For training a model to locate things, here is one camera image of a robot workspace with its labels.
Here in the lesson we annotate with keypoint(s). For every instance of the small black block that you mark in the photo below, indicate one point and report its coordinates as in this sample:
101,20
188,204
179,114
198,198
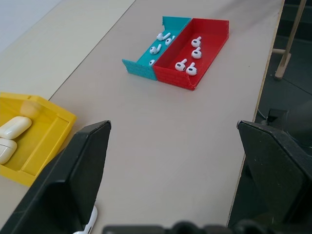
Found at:
276,115

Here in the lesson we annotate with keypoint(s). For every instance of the red brick-pattern tray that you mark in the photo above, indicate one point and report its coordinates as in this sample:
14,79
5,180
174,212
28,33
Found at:
209,46

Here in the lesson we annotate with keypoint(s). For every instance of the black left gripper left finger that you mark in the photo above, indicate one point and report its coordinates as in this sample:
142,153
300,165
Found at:
61,175

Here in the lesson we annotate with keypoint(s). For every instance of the wooden furniture leg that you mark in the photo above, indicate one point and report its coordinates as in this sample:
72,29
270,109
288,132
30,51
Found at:
284,58

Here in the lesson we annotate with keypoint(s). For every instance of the white wireless earbud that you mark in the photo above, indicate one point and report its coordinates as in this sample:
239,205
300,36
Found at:
168,41
180,66
197,54
151,62
191,70
153,50
161,36
195,43

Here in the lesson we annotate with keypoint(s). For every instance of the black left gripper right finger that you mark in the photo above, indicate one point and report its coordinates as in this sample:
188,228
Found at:
275,165

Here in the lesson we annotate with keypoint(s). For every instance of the yellow plastic tray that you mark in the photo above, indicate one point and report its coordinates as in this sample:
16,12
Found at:
46,136

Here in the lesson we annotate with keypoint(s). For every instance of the teal brick-pattern tray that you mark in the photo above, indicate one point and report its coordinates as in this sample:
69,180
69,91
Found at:
143,67

